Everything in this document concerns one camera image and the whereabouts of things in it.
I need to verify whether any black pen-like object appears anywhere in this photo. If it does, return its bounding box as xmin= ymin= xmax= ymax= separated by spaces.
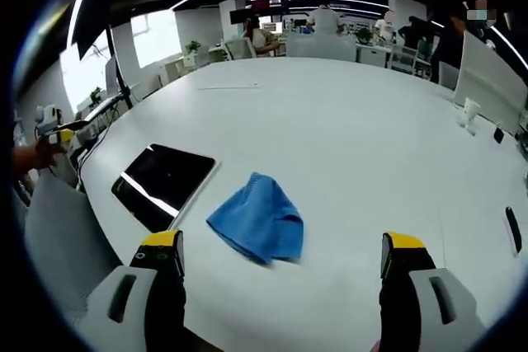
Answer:
xmin=504 ymin=205 xmax=523 ymax=255

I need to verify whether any white computer monitor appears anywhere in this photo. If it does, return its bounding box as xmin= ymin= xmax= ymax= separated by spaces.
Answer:
xmin=450 ymin=30 xmax=528 ymax=135

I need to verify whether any black tablet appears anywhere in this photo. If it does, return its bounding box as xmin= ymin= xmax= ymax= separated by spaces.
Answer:
xmin=110 ymin=143 xmax=223 ymax=234

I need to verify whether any white desk partition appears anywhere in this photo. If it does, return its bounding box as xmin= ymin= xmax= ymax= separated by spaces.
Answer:
xmin=285 ymin=33 xmax=358 ymax=63

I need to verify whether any thin white cable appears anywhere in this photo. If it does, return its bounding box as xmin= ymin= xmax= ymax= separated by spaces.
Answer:
xmin=196 ymin=82 xmax=264 ymax=92

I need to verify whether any black light stand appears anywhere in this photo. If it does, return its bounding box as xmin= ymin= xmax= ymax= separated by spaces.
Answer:
xmin=103 ymin=25 xmax=136 ymax=110

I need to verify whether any white storage cabinet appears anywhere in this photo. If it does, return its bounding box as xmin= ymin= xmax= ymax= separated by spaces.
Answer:
xmin=356 ymin=44 xmax=392 ymax=68

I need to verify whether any black cable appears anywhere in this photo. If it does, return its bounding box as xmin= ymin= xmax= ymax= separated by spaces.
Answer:
xmin=77 ymin=119 xmax=113 ymax=193

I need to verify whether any white cup on table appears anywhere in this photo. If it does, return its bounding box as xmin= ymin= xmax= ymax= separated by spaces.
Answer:
xmin=455 ymin=96 xmax=483 ymax=135

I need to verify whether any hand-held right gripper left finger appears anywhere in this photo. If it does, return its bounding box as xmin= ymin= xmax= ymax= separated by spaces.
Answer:
xmin=80 ymin=228 xmax=187 ymax=352

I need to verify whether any blue cleaning cloth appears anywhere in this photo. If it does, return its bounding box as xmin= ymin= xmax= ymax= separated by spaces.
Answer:
xmin=205 ymin=171 xmax=305 ymax=265

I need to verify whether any person's left hand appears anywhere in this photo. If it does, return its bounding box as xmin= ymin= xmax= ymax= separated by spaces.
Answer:
xmin=33 ymin=137 xmax=67 ymax=171

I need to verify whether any white office chair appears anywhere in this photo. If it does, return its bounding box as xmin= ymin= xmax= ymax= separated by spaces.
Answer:
xmin=224 ymin=36 xmax=255 ymax=61

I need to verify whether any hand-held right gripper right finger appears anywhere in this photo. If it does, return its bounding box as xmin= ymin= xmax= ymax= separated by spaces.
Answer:
xmin=378 ymin=231 xmax=488 ymax=352

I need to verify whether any grey mesh office chair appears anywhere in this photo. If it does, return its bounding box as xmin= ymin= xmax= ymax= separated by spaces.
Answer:
xmin=23 ymin=173 xmax=125 ymax=322

